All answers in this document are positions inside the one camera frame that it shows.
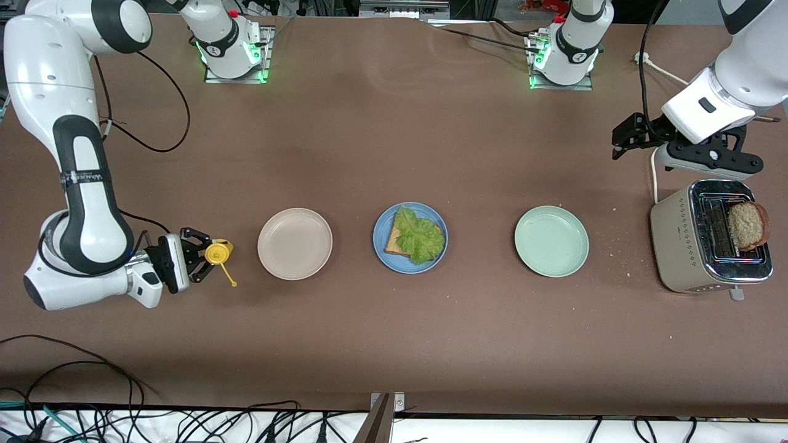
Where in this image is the yellow squeeze bottle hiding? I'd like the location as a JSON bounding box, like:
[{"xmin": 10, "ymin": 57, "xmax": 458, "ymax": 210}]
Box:
[{"xmin": 205, "ymin": 240, "xmax": 238, "ymax": 288}]

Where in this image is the brown bread slice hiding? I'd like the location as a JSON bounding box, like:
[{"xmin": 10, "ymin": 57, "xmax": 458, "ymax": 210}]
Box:
[
  {"xmin": 728, "ymin": 201, "xmax": 771, "ymax": 252},
  {"xmin": 385, "ymin": 215, "xmax": 445, "ymax": 258}
]

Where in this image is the green lettuce leaf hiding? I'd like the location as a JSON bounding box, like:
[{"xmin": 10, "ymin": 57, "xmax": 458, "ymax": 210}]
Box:
[{"xmin": 393, "ymin": 205, "xmax": 446, "ymax": 266}]

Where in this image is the beige plate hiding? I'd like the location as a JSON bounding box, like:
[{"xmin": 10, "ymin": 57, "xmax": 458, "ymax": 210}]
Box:
[{"xmin": 257, "ymin": 207, "xmax": 334, "ymax": 281}]

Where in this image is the light green plate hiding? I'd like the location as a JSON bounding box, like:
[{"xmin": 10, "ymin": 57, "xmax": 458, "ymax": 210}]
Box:
[{"xmin": 514, "ymin": 205, "xmax": 590, "ymax": 278}]

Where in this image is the blue plate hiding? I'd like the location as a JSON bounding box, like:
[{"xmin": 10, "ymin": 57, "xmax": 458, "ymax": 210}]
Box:
[{"xmin": 372, "ymin": 202, "xmax": 449, "ymax": 275}]

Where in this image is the beige chrome toaster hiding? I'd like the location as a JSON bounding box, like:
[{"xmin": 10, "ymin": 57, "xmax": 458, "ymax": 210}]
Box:
[{"xmin": 649, "ymin": 178, "xmax": 774, "ymax": 302}]

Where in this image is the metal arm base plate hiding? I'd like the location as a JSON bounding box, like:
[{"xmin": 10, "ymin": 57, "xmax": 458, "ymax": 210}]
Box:
[
  {"xmin": 204, "ymin": 26, "xmax": 273, "ymax": 84},
  {"xmin": 528, "ymin": 31, "xmax": 595, "ymax": 91}
]

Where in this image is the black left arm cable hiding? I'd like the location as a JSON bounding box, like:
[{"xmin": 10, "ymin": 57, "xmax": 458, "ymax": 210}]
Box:
[{"xmin": 638, "ymin": 0, "xmax": 667, "ymax": 143}]

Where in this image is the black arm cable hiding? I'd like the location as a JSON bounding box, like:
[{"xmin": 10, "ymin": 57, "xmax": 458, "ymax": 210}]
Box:
[
  {"xmin": 638, "ymin": 0, "xmax": 667, "ymax": 143},
  {"xmin": 94, "ymin": 50, "xmax": 191, "ymax": 154}
]

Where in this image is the white toaster power cable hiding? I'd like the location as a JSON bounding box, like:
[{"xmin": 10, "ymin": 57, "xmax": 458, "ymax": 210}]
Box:
[{"xmin": 634, "ymin": 52, "xmax": 687, "ymax": 205}]

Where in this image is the black left camera bracket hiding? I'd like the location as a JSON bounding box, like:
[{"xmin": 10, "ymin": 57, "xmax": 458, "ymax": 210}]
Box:
[{"xmin": 668, "ymin": 123, "xmax": 765, "ymax": 180}]

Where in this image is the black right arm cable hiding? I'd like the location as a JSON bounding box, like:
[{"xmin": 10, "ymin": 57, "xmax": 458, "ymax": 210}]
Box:
[{"xmin": 94, "ymin": 50, "xmax": 191, "ymax": 154}]

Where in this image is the teal cable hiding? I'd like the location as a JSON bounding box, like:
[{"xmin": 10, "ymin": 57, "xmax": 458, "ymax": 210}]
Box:
[{"xmin": 0, "ymin": 400, "xmax": 84, "ymax": 443}]

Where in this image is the metal table edge bracket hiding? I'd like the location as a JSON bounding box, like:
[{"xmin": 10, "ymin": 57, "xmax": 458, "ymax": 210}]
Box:
[{"xmin": 354, "ymin": 392, "xmax": 406, "ymax": 443}]

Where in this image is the aluminium frame profile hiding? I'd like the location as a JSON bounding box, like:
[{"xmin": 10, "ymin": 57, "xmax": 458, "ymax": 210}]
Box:
[{"xmin": 360, "ymin": 0, "xmax": 450, "ymax": 19}]

